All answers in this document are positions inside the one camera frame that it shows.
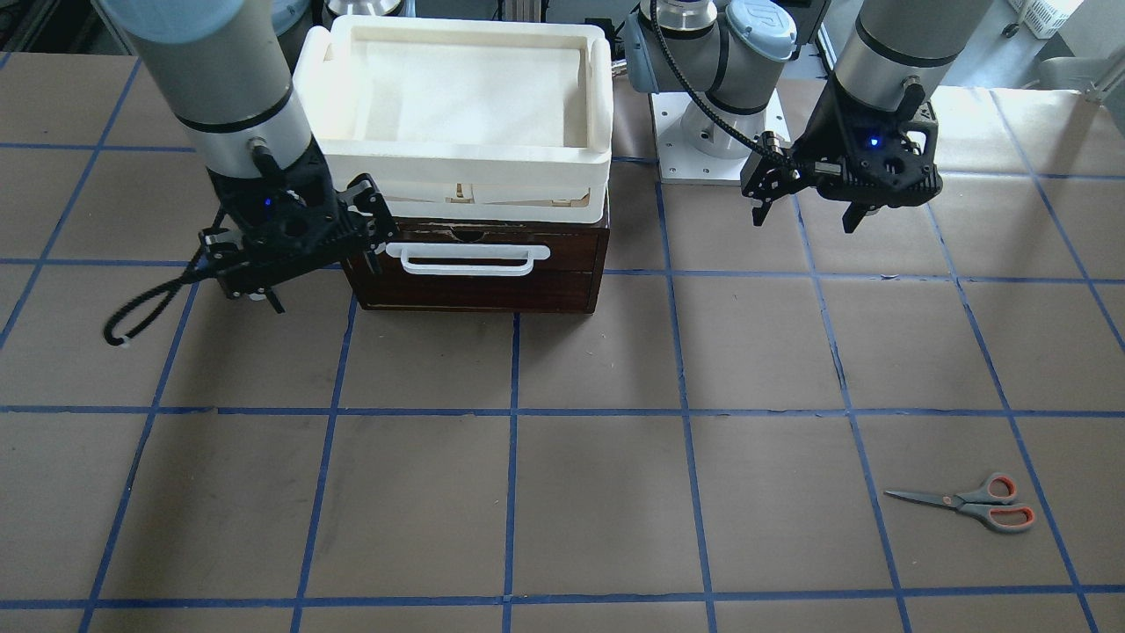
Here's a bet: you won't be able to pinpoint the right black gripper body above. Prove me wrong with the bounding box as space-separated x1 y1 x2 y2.
200 142 374 299

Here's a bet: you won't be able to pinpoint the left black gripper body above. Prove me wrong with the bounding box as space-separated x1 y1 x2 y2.
792 76 943 207

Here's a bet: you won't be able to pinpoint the white drawer handle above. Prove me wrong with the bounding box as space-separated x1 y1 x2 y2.
385 242 551 277

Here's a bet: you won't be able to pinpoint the grey orange scissors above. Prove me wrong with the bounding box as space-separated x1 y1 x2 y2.
885 472 1037 534

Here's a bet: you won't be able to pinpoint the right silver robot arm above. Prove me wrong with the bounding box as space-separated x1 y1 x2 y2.
105 1 398 302

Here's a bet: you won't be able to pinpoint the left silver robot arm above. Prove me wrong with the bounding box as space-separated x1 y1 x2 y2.
624 1 988 233

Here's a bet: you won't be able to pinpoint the brown wooden drawer cabinet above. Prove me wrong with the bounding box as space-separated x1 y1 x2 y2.
342 209 611 314

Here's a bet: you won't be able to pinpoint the white plastic tray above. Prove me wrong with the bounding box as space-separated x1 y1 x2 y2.
294 16 613 224

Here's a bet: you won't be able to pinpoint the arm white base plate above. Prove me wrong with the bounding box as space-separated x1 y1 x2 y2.
650 91 793 186

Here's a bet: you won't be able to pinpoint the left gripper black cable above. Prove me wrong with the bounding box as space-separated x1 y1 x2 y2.
649 0 797 168

